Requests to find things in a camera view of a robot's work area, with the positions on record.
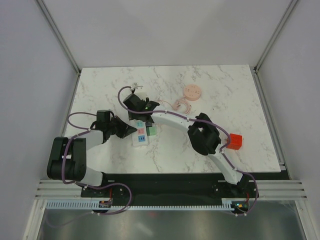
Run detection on white power strip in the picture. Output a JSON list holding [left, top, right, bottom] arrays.
[[130, 120, 149, 148]]

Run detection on grey small charger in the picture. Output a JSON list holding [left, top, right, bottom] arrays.
[[145, 121, 154, 127]]

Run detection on pink round power socket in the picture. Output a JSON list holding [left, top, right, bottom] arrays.
[[183, 84, 202, 101]]

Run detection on white slotted cable duct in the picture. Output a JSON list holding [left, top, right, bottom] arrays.
[[45, 196, 248, 211]]

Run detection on green cube adapter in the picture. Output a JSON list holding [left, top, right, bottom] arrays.
[[146, 126, 157, 137]]

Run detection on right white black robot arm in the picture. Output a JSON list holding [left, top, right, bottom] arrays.
[[117, 93, 247, 197]]

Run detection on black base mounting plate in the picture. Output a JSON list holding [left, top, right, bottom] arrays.
[[81, 173, 259, 204]]

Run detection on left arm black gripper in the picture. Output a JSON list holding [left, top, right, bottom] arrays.
[[107, 115, 137, 139]]

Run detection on pink coiled socket cord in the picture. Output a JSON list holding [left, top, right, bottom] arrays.
[[171, 97, 193, 115]]

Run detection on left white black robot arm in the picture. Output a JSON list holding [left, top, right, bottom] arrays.
[[46, 110, 137, 197]]

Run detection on red cube adapter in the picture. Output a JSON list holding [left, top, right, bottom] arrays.
[[226, 133, 243, 151]]

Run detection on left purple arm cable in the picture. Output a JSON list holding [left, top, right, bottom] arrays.
[[46, 112, 133, 228]]

